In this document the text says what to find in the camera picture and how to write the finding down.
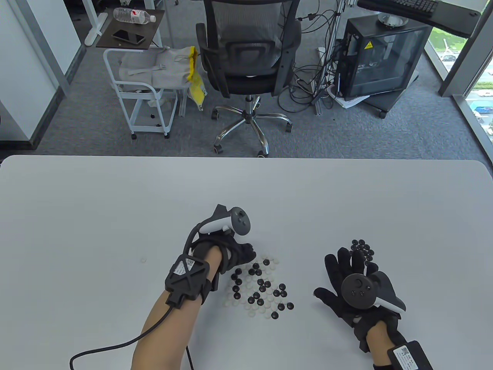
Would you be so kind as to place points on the person's right hand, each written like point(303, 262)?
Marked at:
point(339, 275)

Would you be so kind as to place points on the person's left hand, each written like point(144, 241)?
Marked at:
point(235, 252)

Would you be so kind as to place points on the cluster of black go stones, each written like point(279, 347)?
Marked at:
point(364, 248)

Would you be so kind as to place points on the pile of mixed go stones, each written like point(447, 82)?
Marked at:
point(262, 288)

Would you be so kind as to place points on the black and white VR controller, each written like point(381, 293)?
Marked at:
point(240, 221)
point(358, 291)

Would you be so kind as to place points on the black cross-braced wrist module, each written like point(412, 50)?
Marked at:
point(188, 277)

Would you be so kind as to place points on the black labelled wrist box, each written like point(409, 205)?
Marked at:
point(412, 356)

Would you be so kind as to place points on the yellow plastic bag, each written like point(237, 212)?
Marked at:
point(196, 84)

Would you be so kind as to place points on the white papers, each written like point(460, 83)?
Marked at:
point(348, 103)

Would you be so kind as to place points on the dark rolling computer stand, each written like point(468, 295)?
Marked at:
point(385, 102)

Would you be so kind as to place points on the white metal cart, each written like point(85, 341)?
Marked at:
point(131, 89)

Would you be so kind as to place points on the black mesh office chair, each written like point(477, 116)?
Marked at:
point(246, 58)

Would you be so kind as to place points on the grey fabric bag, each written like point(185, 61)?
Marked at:
point(165, 69)

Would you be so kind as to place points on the white power strip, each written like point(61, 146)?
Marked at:
point(321, 50)

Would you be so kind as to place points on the black computer tower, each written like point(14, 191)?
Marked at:
point(385, 58)

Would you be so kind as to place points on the brown side table top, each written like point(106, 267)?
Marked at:
point(154, 34)

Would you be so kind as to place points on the black smartphone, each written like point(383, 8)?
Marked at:
point(129, 36)

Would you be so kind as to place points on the clear plastic water bottle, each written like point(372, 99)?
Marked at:
point(131, 15)

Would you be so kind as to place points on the white desk leg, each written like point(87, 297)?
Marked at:
point(94, 32)

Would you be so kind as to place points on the silver bowl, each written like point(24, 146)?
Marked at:
point(393, 20)

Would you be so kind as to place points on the black keyboard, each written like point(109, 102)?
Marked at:
point(408, 5)

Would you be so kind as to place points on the aluminium frame post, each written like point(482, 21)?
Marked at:
point(340, 4)

